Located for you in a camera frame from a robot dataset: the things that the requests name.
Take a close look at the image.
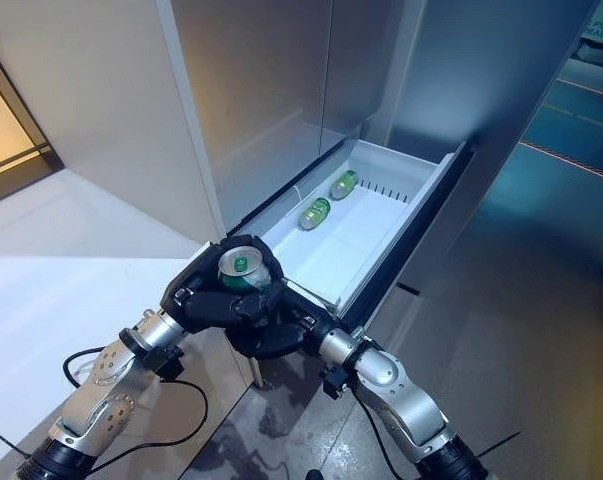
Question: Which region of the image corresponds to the dark window frame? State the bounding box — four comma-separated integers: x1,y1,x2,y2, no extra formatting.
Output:
0,29,67,209

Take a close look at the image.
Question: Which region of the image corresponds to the tall silver side cabinet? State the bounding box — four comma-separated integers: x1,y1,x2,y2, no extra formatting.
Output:
385,0,602,296

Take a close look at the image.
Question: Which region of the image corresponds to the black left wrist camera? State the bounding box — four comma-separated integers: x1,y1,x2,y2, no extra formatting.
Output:
119,327,185,382

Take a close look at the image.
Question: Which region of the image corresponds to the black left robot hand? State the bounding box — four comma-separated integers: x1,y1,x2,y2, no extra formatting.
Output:
159,233,286,335

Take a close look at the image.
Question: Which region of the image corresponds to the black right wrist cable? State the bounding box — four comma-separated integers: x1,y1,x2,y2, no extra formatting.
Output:
349,394,380,480

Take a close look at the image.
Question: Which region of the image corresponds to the white counter cabinet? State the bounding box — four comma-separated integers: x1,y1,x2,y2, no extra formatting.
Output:
0,167,262,480

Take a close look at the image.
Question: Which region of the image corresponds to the stainless steel fridge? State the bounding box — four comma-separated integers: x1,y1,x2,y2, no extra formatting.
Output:
173,0,427,241

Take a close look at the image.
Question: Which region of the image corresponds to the green drink can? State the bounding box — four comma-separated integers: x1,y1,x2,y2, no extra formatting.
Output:
298,196,333,232
217,245,274,293
329,169,361,201

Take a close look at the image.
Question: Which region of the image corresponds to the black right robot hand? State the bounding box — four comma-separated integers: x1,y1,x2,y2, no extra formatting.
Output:
228,282,340,359

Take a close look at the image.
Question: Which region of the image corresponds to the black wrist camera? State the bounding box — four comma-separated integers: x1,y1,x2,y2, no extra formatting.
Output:
119,327,185,382
319,366,358,402

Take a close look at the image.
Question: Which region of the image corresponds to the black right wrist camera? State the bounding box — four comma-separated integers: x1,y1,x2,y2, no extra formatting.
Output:
319,366,358,402

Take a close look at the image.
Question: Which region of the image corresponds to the fridge drawer with white tray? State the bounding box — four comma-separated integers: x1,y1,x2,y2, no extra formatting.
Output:
224,137,483,327

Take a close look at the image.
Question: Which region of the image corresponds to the black zip tie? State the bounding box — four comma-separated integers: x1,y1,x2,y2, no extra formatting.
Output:
477,431,523,457
0,428,38,460

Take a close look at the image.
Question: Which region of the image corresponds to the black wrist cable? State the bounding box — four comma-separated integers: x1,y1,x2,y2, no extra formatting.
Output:
349,394,380,480
62,348,210,472

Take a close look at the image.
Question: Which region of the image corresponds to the tall white cabinet panel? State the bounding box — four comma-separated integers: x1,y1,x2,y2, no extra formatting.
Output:
0,0,230,241

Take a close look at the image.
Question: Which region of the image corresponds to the white banner with lettering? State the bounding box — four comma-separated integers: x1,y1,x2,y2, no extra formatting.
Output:
577,17,603,67

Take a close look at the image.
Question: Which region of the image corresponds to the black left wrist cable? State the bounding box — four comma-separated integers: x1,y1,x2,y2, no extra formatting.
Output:
62,348,210,472

